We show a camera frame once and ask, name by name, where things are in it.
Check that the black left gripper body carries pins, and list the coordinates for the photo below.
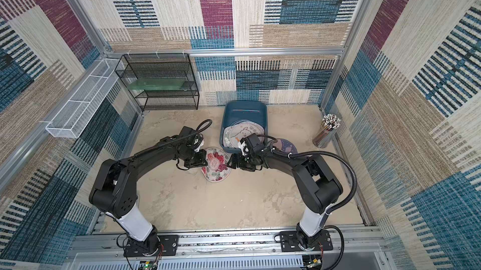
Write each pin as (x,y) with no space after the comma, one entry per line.
(195,160)

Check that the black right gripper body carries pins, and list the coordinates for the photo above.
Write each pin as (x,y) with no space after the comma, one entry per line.
(247,161)

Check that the red rose floral coaster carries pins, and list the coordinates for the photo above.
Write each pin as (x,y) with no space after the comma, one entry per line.
(216,169)

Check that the white cat coaster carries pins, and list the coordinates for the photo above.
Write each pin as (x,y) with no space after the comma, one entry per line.
(232,135)

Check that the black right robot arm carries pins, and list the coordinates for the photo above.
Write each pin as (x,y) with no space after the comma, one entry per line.
(319,187)

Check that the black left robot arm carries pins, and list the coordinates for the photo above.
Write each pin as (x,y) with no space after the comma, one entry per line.
(114,191)

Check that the teal plastic storage box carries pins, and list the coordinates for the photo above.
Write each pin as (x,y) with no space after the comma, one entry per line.
(244,110)

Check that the purple space bunny coaster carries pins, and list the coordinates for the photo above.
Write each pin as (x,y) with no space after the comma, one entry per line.
(285,146)

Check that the green board on shelf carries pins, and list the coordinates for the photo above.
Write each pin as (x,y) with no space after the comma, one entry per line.
(161,84)

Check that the clear cup of pencils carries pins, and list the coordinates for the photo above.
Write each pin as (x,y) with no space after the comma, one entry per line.
(330,124)

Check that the black wire mesh shelf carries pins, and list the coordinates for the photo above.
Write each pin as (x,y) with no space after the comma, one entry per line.
(131,67)

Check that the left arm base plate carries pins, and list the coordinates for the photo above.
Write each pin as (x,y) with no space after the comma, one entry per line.
(163,245)

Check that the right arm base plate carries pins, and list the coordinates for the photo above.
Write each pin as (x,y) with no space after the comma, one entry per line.
(294,241)

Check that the white wire mesh basket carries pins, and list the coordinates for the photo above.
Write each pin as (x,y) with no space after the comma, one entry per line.
(77,112)

